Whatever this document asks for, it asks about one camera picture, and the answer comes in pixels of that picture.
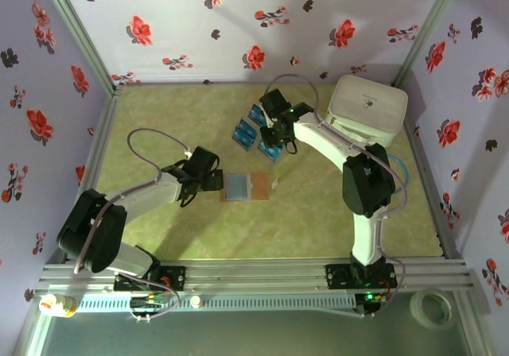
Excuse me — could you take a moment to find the aluminium corner post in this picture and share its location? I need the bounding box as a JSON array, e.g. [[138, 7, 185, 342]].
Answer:
[[37, 0, 120, 95], [391, 0, 464, 89]]

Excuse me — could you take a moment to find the blue VIP card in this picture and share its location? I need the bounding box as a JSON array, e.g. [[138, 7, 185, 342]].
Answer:
[[247, 104, 264, 126], [257, 141, 284, 163], [231, 126, 255, 150], [237, 118, 258, 139], [224, 173, 250, 200]]

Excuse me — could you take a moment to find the aluminium side rail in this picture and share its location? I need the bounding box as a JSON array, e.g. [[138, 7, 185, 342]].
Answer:
[[65, 87, 122, 261], [403, 117, 466, 260]]

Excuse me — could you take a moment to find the clear tape roll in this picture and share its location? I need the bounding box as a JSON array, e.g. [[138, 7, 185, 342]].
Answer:
[[409, 287, 458, 331]]

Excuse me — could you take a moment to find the white zip pouch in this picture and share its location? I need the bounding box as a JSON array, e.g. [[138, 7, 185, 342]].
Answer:
[[325, 73, 410, 149]]

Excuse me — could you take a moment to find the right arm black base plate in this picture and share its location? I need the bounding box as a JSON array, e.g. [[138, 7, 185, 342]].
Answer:
[[324, 263, 398, 290]]

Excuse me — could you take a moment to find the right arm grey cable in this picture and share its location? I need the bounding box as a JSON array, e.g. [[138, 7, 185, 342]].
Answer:
[[265, 73, 409, 319]]

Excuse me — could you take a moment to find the aluminium frame leg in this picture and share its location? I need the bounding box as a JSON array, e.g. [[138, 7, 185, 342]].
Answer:
[[453, 292, 492, 356], [11, 311, 52, 356]]

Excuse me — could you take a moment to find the blue tube stethoscope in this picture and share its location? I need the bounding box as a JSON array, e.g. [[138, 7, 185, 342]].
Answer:
[[387, 153, 410, 192]]

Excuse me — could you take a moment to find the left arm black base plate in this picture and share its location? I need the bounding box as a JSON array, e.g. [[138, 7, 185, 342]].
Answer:
[[114, 265, 187, 292]]

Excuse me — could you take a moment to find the perforated grey cable tray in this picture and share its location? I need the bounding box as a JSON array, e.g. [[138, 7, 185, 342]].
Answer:
[[77, 294, 357, 313]]

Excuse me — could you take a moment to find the tan leather card holder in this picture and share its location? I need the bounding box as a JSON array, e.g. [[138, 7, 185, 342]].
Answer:
[[220, 172, 278, 203]]

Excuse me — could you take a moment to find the white bottle yellow cap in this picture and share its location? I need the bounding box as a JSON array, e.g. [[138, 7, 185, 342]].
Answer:
[[38, 293, 79, 319]]

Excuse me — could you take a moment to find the aluminium mounting rail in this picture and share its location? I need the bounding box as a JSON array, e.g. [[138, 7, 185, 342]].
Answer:
[[34, 257, 476, 296]]

